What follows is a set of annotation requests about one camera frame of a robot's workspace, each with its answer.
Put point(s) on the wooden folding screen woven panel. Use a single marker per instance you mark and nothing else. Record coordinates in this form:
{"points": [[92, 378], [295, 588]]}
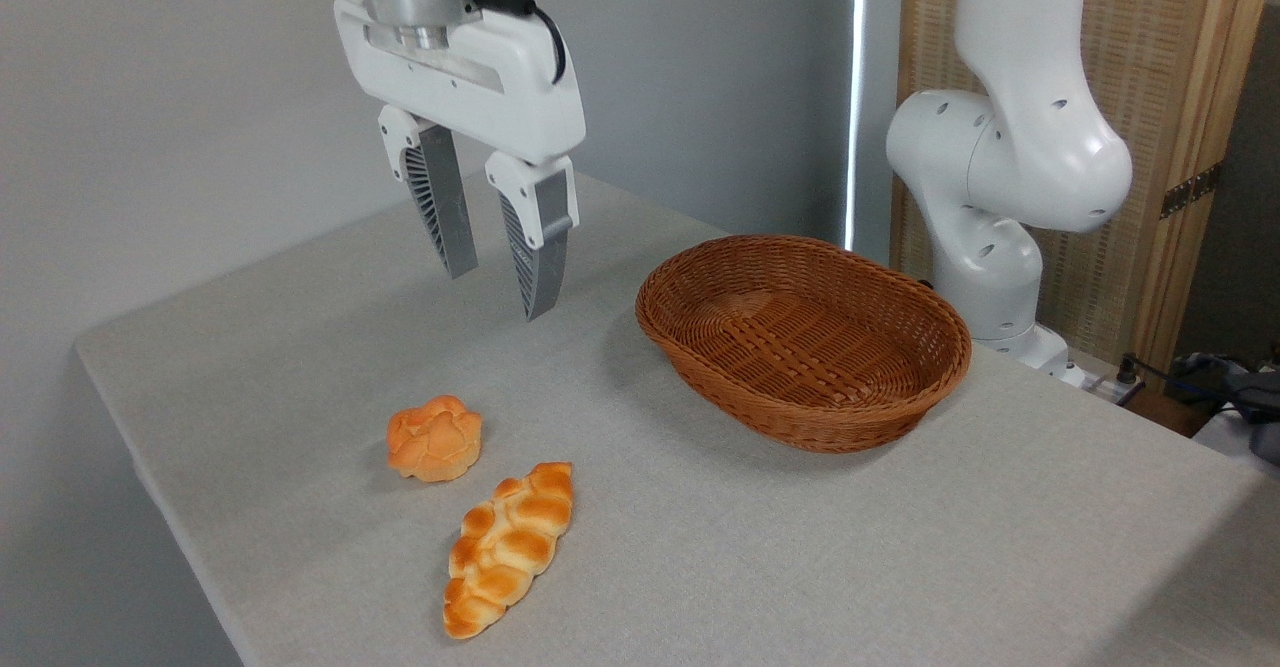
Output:
{"points": [[1160, 57]]}

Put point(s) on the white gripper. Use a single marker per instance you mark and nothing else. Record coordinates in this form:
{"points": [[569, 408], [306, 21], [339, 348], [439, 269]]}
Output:
{"points": [[510, 92]]}

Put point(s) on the dark metal screen hinge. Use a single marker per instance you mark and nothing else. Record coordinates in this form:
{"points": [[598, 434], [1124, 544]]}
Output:
{"points": [[1190, 190]]}

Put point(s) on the braided bread loaf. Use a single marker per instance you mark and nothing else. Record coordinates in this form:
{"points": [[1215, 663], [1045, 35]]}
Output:
{"points": [[510, 547]]}

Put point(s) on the brown wicker basket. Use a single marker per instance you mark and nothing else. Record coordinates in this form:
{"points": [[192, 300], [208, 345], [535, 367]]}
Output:
{"points": [[800, 347]]}

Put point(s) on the round orange bread bun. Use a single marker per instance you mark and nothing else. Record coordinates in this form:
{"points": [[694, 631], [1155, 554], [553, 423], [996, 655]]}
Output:
{"points": [[436, 439]]}

